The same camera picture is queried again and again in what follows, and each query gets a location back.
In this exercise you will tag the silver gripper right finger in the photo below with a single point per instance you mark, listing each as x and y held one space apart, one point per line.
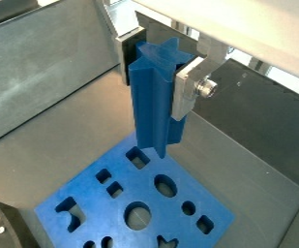
192 81

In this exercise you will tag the blue shape-sorting board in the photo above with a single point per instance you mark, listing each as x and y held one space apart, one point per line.
132 200

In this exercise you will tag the blue star-shaped prism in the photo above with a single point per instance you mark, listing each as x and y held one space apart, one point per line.
151 75

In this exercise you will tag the black curved bracket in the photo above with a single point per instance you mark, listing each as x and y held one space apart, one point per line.
15 234

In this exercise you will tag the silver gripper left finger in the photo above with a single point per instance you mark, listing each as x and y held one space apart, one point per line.
125 49

